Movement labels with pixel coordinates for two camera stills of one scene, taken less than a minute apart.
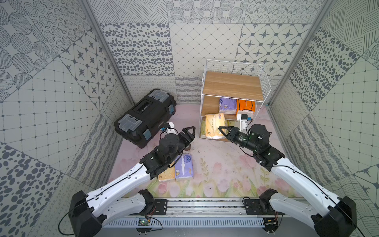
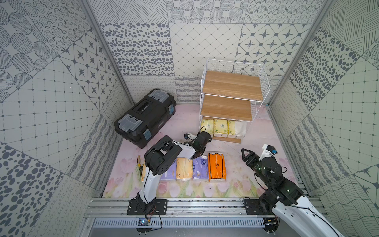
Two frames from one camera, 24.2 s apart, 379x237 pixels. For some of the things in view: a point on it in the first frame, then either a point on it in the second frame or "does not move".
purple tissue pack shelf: (227, 105) to (200, 167)
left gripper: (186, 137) to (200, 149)
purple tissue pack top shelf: (183, 169) to (171, 173)
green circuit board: (143, 222) does not move
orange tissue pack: (243, 106) to (216, 168)
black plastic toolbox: (140, 124) does not move
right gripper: (232, 134) to (251, 155)
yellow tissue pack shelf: (213, 121) to (184, 168)
